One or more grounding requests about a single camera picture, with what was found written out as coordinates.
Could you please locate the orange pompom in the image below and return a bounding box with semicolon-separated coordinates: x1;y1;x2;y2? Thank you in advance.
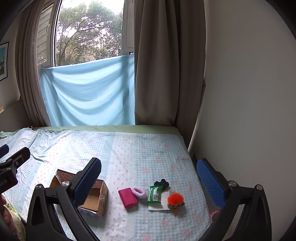
167;192;185;217

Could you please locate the magenta pouch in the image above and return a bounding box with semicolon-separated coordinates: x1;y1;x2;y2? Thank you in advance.
118;188;137;209

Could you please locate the white textured cloth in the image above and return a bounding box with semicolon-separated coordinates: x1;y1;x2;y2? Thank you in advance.
148;191;170;211

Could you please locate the black scrunchie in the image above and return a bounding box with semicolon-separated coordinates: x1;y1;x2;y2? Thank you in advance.
154;179;169;191

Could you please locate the pink fluffy scrunchie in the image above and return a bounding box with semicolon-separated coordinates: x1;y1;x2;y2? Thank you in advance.
131;186;147;199

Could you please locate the green tissue packet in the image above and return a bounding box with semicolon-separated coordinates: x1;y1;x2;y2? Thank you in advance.
147;185;163;203

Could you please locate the person's left hand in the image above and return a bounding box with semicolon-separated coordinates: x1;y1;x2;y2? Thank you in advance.
1;194;18;235

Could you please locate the cardboard box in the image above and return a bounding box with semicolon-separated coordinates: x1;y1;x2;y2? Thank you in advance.
50;169;108;218

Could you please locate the brown curtain left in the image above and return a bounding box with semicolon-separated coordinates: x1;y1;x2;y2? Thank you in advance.
15;1;50;127

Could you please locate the brown curtain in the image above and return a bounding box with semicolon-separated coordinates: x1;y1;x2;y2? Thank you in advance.
134;1;206;146
15;1;50;127

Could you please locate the checkered floral bed sheet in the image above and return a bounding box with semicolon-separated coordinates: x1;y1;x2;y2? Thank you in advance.
1;128;210;240

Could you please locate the light blue hanging cloth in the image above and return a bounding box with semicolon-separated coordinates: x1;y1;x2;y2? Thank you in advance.
39;55;135;126

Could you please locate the green mattress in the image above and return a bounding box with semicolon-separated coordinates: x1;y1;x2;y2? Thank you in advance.
32;125;181;135

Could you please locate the window with shutter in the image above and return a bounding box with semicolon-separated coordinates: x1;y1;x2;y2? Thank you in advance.
37;1;135;68

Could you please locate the brown curtain right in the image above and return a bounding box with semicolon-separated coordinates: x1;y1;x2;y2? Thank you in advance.
134;1;206;146

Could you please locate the framed wall picture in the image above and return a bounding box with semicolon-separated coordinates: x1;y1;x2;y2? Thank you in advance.
0;42;9;81

